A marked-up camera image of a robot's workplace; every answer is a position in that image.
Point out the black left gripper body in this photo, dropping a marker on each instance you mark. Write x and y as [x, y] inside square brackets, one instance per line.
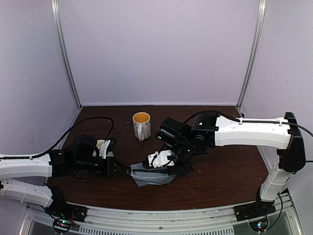
[110, 166]

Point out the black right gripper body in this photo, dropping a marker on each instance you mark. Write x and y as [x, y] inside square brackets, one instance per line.
[169, 169]

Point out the grey zippered pouch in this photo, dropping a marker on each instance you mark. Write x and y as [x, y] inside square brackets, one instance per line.
[150, 177]

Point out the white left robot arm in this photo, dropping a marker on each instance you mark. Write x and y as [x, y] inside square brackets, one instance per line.
[52, 163]

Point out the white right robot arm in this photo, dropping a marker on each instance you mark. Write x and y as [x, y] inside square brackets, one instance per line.
[209, 129]

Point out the plain white mug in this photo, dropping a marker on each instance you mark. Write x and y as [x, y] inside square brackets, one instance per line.
[98, 145]

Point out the white floral mug yellow inside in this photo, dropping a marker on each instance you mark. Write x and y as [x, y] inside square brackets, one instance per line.
[142, 125]

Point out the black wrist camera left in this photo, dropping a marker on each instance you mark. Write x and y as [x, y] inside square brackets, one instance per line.
[107, 147]

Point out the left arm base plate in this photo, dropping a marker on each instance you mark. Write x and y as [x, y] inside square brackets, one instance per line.
[65, 216]

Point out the aluminium table front rail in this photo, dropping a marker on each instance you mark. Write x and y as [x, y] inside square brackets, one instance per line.
[212, 221]

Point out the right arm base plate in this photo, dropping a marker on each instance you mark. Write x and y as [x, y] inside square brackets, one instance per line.
[257, 217]

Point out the aluminium corner post left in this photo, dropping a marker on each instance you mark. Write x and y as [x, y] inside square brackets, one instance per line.
[64, 54]

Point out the aluminium corner post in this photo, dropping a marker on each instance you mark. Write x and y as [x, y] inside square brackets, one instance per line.
[259, 25]
[64, 54]

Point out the aluminium corner post right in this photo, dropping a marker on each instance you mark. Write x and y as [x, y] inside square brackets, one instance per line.
[259, 25]

